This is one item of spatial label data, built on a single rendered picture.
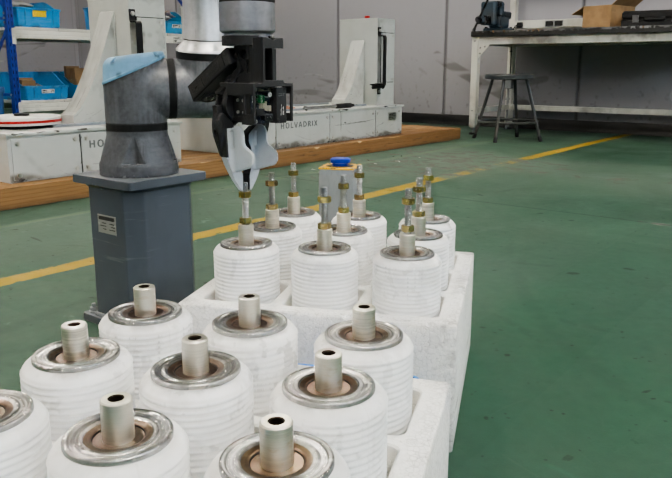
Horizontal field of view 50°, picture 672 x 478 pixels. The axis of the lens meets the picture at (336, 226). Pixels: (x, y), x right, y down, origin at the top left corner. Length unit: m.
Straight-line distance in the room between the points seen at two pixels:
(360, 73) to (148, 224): 3.35
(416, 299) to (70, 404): 0.49
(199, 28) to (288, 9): 6.29
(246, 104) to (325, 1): 6.42
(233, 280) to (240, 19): 0.36
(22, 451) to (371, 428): 0.25
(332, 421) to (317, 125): 3.55
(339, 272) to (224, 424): 0.43
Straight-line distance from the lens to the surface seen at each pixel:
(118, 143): 1.42
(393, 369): 0.67
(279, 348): 0.71
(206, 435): 0.61
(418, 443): 0.67
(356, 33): 4.71
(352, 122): 4.31
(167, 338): 0.75
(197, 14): 1.42
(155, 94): 1.41
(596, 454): 1.06
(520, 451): 1.04
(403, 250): 0.99
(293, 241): 1.14
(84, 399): 0.66
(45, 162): 2.99
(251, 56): 0.99
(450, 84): 6.56
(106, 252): 1.47
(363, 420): 0.57
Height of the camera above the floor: 0.50
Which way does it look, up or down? 12 degrees down
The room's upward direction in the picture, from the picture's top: straight up
